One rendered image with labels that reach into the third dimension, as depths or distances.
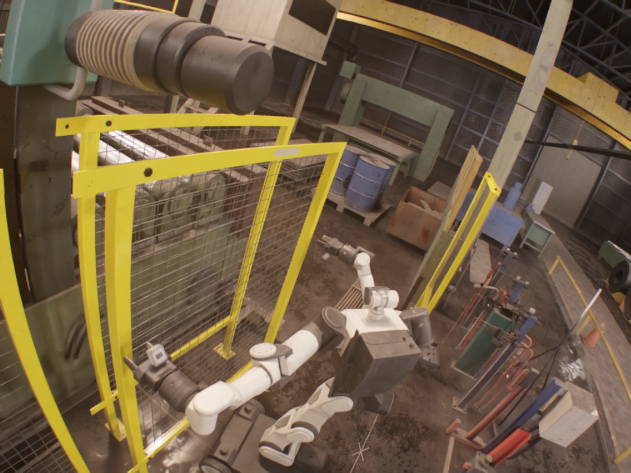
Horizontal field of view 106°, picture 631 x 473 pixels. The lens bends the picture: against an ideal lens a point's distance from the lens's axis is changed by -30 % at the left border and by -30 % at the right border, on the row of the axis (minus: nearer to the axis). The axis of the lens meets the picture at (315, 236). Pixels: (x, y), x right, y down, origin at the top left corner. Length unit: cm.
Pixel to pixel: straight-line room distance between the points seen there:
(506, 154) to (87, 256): 379
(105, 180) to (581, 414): 286
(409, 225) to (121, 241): 526
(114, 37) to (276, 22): 866
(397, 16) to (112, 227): 1470
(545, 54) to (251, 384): 402
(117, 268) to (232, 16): 976
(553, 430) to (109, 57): 305
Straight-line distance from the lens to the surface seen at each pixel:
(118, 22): 83
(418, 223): 572
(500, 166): 398
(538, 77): 409
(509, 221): 864
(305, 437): 176
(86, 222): 122
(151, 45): 69
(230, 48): 59
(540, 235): 1040
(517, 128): 399
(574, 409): 272
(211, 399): 85
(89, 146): 111
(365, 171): 589
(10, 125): 142
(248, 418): 223
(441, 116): 1189
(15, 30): 122
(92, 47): 89
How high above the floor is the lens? 210
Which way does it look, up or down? 25 degrees down
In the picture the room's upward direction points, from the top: 20 degrees clockwise
